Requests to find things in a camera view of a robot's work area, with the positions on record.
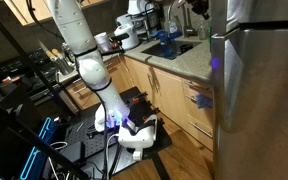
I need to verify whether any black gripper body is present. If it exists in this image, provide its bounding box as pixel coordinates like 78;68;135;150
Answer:
186;0;209;16

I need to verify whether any chrome faucet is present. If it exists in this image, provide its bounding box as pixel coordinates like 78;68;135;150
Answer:
166;0;198;38

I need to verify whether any clear dish soap bottle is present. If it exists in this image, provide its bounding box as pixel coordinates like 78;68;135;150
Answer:
168;15;184;39

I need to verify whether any dark kitchen sink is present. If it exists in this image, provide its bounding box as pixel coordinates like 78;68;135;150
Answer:
140;39;203;61

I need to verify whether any white countertop appliance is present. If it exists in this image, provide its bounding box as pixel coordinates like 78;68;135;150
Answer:
127;0;158;17

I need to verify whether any white kettle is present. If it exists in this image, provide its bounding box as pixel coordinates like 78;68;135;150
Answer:
113;22;140;51

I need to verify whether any blue cloth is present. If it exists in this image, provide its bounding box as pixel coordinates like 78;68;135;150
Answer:
194;93;214;110

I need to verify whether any wooden base cabinet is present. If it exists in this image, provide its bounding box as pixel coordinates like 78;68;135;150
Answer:
65;54;215;153

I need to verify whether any stainless steel fridge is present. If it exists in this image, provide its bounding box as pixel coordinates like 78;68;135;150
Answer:
210;0;288;180

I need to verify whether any white cup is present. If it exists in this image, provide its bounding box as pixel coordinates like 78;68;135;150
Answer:
93;31;112;53

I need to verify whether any black clamp with orange tip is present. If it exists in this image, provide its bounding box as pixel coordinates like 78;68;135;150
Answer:
140;106;161;123
130;94;150;104

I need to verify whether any black cart table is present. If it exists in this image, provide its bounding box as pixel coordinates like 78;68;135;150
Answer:
48;85;173;179

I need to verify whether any white VR headset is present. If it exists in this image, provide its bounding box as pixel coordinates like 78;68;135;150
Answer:
117;114;159;162

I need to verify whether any utensil holder with knives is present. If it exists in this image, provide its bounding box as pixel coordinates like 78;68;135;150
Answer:
45;48;76;76

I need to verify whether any perforated metal breadboard plate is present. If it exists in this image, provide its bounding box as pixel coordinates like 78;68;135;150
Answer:
62;99;158;161

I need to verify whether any black stove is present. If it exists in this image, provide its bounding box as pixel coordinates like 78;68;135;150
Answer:
0;48;80;121

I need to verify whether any black box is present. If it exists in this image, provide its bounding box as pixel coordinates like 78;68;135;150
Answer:
63;141;87;164

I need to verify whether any blue-lit computer case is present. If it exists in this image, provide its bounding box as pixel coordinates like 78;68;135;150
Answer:
18;116;62;180

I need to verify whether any black wire rack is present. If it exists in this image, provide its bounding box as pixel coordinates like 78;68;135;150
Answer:
130;8;163;36

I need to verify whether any metal drawer handle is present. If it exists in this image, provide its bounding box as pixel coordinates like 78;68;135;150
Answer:
184;94;199;103
183;80;214;94
188;120;214;138

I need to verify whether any metal cabinet door handle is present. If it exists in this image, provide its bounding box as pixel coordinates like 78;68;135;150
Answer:
152;71;160;95
146;72;154;94

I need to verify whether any black bracket bar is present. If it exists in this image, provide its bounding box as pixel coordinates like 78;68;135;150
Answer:
98;32;127;57

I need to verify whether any wooden wall cabinet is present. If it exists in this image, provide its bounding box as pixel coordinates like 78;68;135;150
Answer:
3;0;118;27

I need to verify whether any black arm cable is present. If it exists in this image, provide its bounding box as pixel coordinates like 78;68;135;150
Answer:
75;59;118;180

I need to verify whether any white headset cable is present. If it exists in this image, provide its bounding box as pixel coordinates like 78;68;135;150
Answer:
105;133;122;174

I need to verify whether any black tripod frame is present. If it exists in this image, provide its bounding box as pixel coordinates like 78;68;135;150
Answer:
0;8;92;180

